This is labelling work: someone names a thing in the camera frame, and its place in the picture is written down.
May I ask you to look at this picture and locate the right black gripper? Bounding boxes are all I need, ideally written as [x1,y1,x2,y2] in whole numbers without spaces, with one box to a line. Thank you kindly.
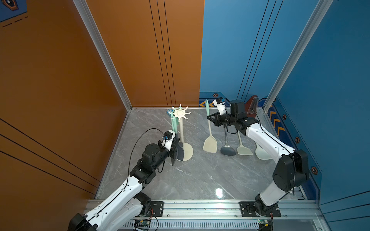
[207,111,237,127]

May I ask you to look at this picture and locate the mint handle grey spatula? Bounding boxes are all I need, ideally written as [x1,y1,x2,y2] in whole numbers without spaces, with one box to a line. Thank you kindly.
[175,129,185,161]

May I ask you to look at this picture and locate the mint handle cream turner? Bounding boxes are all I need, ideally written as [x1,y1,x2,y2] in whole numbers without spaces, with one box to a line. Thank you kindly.
[202,99,218,154]

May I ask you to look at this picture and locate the white utensil rack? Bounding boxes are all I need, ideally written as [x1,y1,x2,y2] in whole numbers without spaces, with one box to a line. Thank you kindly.
[171,105,194,161]

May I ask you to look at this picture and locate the black handle metal utensil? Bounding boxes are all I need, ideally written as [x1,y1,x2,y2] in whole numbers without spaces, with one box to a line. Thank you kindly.
[220,125,236,156]

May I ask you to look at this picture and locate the mint handle white spatula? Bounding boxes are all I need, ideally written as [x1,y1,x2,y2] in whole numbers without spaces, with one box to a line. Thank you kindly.
[237,131,253,156]

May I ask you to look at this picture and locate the wooden handle white spatula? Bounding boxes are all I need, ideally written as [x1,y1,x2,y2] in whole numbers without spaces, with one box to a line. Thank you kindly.
[255,143,272,160]

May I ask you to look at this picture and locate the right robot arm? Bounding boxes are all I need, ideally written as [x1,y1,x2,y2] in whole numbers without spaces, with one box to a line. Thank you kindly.
[207,98,310,217]

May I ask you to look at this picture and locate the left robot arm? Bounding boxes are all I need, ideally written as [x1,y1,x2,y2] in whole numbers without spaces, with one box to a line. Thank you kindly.
[68,130,182,231]

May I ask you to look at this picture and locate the dark red metronome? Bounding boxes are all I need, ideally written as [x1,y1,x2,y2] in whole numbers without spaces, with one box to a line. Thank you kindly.
[245,95,258,118]

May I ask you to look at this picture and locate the left green circuit board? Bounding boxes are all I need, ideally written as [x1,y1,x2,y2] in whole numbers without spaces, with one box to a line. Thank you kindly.
[134,219,151,230]

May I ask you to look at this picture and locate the green circuit board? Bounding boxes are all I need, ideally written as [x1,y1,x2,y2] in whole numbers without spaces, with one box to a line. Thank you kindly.
[134,219,151,230]
[257,219,274,231]

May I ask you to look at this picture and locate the right green circuit board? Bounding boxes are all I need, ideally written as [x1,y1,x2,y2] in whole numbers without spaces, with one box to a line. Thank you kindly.
[257,219,274,231]

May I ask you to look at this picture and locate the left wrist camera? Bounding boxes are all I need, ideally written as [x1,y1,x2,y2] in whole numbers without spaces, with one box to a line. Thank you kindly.
[160,130,175,151]

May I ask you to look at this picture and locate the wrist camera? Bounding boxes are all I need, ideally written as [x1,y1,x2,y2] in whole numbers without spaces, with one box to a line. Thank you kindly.
[213,97,227,115]
[160,130,175,151]

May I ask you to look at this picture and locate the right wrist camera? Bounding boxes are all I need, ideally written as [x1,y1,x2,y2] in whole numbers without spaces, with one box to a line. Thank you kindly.
[213,97,227,115]

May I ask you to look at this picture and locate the mint handle grey turner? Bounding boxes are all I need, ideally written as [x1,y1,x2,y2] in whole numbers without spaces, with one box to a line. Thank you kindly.
[167,109,178,166]

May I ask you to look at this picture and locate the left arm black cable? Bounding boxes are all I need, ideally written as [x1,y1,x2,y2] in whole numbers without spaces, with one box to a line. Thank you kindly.
[122,127,165,191]

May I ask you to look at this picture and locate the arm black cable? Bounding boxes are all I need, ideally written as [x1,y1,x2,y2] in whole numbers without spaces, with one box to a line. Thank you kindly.
[254,114,298,191]
[122,127,165,191]

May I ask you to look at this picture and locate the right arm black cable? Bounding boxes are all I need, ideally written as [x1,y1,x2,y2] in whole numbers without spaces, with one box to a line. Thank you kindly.
[254,114,298,191]

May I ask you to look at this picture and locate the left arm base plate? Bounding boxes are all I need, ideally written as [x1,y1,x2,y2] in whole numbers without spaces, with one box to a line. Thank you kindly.
[139,201,164,217]

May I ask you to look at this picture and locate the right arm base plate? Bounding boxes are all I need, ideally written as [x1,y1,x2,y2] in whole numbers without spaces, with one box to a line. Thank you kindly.
[239,201,281,218]

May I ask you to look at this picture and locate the aluminium front rail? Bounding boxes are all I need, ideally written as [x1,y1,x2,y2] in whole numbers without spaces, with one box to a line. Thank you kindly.
[151,200,324,220]

